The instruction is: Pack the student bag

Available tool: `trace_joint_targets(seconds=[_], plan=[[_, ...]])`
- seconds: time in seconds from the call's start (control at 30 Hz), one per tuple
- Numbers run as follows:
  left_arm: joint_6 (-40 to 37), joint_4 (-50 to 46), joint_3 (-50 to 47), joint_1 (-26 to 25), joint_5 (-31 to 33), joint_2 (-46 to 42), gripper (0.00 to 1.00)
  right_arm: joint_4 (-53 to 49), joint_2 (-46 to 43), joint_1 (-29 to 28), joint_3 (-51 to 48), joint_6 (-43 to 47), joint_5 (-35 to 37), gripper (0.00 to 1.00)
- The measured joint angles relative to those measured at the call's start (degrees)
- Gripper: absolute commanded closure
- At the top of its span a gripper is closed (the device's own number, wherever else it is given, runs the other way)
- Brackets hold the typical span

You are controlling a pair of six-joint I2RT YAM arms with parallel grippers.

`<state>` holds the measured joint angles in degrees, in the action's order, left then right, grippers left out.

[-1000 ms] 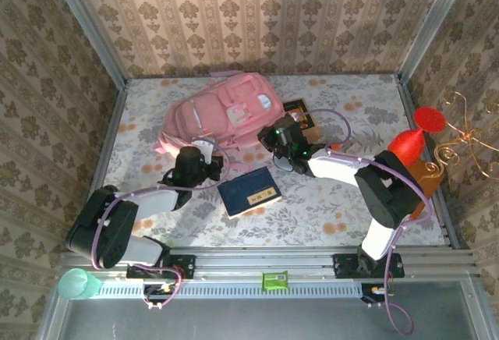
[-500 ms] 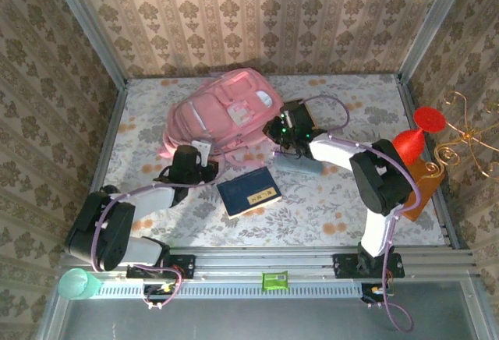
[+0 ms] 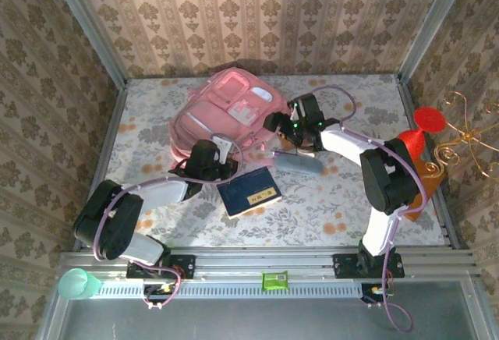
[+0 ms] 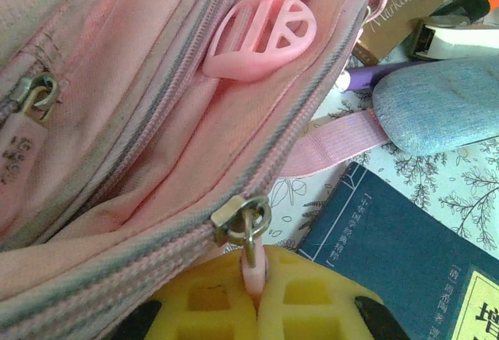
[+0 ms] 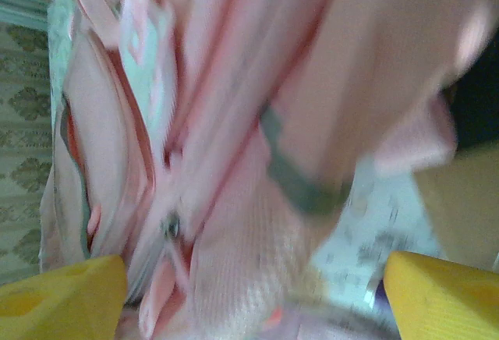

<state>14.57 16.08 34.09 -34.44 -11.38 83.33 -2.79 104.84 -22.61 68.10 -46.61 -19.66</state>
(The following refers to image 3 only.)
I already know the dark blue book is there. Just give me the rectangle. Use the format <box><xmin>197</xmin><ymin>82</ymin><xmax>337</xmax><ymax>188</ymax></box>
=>
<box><xmin>216</xmin><ymin>167</ymin><xmax>283</xmax><ymax>221</ymax></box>

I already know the grey pencil case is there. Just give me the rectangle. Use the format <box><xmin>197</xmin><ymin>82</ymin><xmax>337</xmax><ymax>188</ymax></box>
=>
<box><xmin>272</xmin><ymin>151</ymin><xmax>324</xmax><ymax>177</ymax></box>

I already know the pink student backpack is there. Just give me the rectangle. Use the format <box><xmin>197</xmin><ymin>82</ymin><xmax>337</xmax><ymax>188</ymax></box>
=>
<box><xmin>168</xmin><ymin>66</ymin><xmax>292</xmax><ymax>169</ymax></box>

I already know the green wipes packet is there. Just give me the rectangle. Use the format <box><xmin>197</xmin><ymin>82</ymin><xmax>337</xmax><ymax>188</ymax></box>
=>
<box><xmin>260</xmin><ymin>270</ymin><xmax>290</xmax><ymax>291</ymax></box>

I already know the red hourglass-shaped ornament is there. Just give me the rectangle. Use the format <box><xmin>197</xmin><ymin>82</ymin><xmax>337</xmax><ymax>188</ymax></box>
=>
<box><xmin>397</xmin><ymin>106</ymin><xmax>447</xmax><ymax>161</ymax></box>

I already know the small black control board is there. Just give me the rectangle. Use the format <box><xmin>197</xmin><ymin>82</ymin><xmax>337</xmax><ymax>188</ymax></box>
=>
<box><xmin>361</xmin><ymin>283</ymin><xmax>395</xmax><ymax>305</ymax></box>
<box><xmin>142</xmin><ymin>282</ymin><xmax>176</xmax><ymax>305</ymax></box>

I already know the orange wooden block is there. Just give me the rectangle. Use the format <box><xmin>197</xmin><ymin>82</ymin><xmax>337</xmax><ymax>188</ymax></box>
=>
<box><xmin>403</xmin><ymin>158</ymin><xmax>446</xmax><ymax>222</ymax></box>

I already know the translucent green plastic cup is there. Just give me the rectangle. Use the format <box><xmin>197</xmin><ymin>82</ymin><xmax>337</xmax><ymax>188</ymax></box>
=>
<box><xmin>57</xmin><ymin>267</ymin><xmax>103</xmax><ymax>301</ymax></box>

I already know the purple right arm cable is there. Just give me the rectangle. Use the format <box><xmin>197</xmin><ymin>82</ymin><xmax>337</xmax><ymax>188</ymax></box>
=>
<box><xmin>310</xmin><ymin>85</ymin><xmax>430</xmax><ymax>334</ymax></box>

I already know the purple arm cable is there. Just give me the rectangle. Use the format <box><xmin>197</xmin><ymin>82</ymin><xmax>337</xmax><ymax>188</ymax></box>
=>
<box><xmin>310</xmin><ymin>85</ymin><xmax>430</xmax><ymax>334</ymax></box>
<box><xmin>94</xmin><ymin>136</ymin><xmax>245</xmax><ymax>310</ymax></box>

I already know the aluminium mounting rail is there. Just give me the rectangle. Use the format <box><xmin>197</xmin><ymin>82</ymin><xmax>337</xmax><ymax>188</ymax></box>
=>
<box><xmin>59</xmin><ymin>246</ymin><xmax>480</xmax><ymax>282</ymax></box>

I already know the aluminium table edge rail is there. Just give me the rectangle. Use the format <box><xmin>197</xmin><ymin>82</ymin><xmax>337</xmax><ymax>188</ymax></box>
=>
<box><xmin>396</xmin><ymin>74</ymin><xmax>462</xmax><ymax>250</ymax></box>
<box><xmin>73</xmin><ymin>82</ymin><xmax>129</xmax><ymax>253</ymax></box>

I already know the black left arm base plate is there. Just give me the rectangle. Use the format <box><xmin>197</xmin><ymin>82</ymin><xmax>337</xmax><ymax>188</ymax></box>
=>
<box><xmin>126</xmin><ymin>253</ymin><xmax>196</xmax><ymax>280</ymax></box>

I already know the grey slotted cable duct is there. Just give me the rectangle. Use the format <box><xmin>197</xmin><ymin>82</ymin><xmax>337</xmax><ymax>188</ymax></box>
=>
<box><xmin>95</xmin><ymin>278</ymin><xmax>363</xmax><ymax>299</ymax></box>

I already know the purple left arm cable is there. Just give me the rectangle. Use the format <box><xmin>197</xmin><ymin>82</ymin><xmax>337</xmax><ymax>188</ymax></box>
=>
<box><xmin>94</xmin><ymin>136</ymin><xmax>245</xmax><ymax>310</ymax></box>

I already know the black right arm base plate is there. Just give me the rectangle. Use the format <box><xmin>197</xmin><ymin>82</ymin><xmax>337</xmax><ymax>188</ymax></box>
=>
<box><xmin>333</xmin><ymin>252</ymin><xmax>405</xmax><ymax>279</ymax></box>

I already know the aluminium frame post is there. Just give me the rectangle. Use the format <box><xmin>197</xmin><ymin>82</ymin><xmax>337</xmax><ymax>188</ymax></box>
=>
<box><xmin>43</xmin><ymin>0</ymin><xmax>129</xmax><ymax>88</ymax></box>
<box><xmin>397</xmin><ymin>0</ymin><xmax>476</xmax><ymax>83</ymax></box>

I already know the gold wire ornament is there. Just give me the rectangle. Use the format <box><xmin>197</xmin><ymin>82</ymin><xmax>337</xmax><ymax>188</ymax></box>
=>
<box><xmin>426</xmin><ymin>90</ymin><xmax>499</xmax><ymax>179</ymax></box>

